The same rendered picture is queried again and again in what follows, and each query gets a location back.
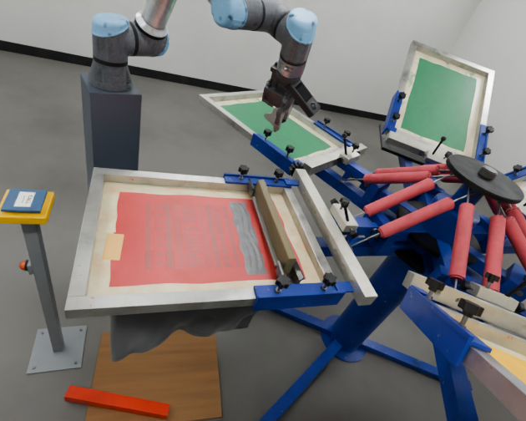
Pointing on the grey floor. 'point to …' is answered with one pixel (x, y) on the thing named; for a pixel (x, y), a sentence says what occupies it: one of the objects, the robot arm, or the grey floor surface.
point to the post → (69, 348)
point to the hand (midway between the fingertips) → (280, 125)
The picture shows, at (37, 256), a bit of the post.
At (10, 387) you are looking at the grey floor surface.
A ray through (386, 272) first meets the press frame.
